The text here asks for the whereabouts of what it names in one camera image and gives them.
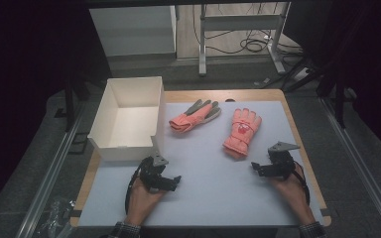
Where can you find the person's left hand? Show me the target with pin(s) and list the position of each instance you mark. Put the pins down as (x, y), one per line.
(142, 201)

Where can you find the white box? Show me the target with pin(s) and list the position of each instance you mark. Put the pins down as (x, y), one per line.
(129, 122)

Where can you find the person's right hand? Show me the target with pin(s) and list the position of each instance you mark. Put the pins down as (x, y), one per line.
(292, 195)

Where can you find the black stand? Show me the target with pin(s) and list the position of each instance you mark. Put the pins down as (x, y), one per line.
(69, 105)
(340, 105)

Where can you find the pink glove with grey palm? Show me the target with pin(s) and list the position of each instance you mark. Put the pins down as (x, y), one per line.
(195, 116)

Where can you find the dark curtain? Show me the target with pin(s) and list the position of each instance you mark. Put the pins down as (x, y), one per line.
(363, 59)
(23, 82)

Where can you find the clear plastic bag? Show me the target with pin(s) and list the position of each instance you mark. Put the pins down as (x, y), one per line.
(54, 218)

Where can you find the pink glove with red print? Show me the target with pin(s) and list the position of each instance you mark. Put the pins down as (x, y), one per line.
(243, 130)

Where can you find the white metal desk frame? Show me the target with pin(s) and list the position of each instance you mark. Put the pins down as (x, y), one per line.
(241, 23)

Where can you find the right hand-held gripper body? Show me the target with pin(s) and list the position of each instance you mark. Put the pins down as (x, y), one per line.
(281, 162)

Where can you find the wooden table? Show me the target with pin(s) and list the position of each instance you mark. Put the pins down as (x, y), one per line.
(195, 95)

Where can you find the metal floor rail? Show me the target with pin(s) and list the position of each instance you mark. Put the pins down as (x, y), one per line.
(360, 165)
(46, 181)

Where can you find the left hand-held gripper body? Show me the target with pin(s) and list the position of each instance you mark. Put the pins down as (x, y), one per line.
(152, 173)

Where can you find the light blue table mat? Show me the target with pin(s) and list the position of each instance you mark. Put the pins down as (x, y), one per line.
(211, 191)

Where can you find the white cabinet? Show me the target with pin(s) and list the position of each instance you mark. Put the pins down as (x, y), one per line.
(132, 29)

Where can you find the black floor bracket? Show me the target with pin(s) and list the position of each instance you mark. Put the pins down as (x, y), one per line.
(78, 142)

